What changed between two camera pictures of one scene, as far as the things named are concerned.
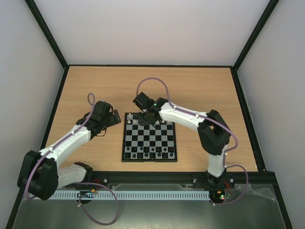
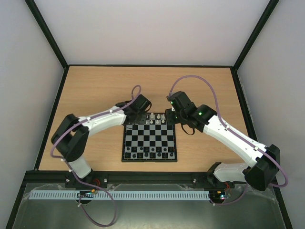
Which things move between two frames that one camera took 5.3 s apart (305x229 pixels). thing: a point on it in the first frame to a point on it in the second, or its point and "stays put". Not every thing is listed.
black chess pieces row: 149,152 stays put
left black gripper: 113,120 to 143,120
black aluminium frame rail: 266,178 stays put
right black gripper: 147,117 to 170,115
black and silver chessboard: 148,143 stays put
